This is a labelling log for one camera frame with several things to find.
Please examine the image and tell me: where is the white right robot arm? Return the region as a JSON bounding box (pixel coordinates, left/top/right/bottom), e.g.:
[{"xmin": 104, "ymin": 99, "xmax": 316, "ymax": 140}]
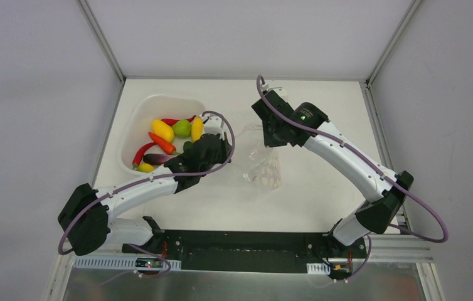
[{"xmin": 252, "ymin": 90, "xmax": 414, "ymax": 257}]

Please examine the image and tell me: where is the white plastic colander basket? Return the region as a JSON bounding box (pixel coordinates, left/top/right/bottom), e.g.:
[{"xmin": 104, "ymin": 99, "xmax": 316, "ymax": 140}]
[{"xmin": 115, "ymin": 93, "xmax": 208, "ymax": 177}]

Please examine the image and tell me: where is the clear polka dot zip bag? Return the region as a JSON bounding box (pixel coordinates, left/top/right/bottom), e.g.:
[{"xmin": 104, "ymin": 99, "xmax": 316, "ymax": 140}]
[{"xmin": 231, "ymin": 124, "xmax": 282, "ymax": 191}]

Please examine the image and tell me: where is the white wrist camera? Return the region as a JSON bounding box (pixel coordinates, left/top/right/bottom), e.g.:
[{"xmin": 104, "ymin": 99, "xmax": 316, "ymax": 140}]
[
  {"xmin": 202, "ymin": 115, "xmax": 225, "ymax": 137},
  {"xmin": 260, "ymin": 83, "xmax": 288, "ymax": 102}
]

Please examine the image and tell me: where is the yellow toy pepper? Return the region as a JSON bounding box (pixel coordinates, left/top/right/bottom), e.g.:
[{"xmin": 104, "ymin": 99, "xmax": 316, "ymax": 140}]
[{"xmin": 152, "ymin": 119, "xmax": 175, "ymax": 143}]

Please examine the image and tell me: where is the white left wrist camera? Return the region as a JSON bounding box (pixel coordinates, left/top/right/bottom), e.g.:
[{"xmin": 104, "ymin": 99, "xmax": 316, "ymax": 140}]
[{"xmin": 202, "ymin": 115, "xmax": 225, "ymax": 137}]

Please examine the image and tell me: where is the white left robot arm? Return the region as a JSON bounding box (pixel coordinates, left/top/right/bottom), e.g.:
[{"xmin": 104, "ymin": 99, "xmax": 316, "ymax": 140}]
[{"xmin": 58, "ymin": 133, "xmax": 233, "ymax": 256}]

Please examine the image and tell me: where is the orange toy carrot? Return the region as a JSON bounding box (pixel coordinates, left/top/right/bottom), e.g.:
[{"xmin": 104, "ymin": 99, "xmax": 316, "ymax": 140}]
[{"xmin": 148, "ymin": 132, "xmax": 177, "ymax": 155}]

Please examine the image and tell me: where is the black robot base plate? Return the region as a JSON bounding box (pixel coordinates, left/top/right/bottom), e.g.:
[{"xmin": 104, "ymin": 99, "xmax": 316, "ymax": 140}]
[{"xmin": 122, "ymin": 230, "xmax": 367, "ymax": 273}]

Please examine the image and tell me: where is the yellow toy lemon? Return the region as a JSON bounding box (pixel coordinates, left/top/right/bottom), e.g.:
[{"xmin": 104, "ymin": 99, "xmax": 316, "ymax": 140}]
[{"xmin": 136, "ymin": 163, "xmax": 155, "ymax": 173}]

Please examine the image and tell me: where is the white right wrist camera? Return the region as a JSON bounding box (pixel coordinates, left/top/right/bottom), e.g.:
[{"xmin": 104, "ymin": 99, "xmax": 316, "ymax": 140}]
[{"xmin": 260, "ymin": 83, "xmax": 288, "ymax": 102}]

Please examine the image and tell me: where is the red toy chili pepper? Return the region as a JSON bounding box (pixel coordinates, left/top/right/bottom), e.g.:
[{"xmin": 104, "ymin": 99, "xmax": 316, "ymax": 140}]
[{"xmin": 132, "ymin": 142, "xmax": 156, "ymax": 169}]

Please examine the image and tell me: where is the long yellow toy squash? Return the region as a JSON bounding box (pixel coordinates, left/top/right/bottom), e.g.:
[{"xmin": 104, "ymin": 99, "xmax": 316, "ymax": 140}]
[{"xmin": 191, "ymin": 117, "xmax": 204, "ymax": 142}]

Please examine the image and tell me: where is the dark green toy avocado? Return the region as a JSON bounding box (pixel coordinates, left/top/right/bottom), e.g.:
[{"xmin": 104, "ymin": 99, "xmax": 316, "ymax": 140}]
[{"xmin": 183, "ymin": 141, "xmax": 193, "ymax": 152}]

